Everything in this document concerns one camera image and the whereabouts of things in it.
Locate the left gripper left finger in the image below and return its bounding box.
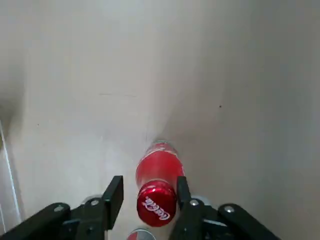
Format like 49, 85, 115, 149
0, 175, 124, 240

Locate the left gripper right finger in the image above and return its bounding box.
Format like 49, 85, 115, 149
169, 175, 280, 240

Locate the red cola bottle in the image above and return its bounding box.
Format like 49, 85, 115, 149
135, 140, 186, 228
126, 227, 156, 240

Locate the clear acrylic stepped shelf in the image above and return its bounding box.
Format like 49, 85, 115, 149
0, 119, 25, 227

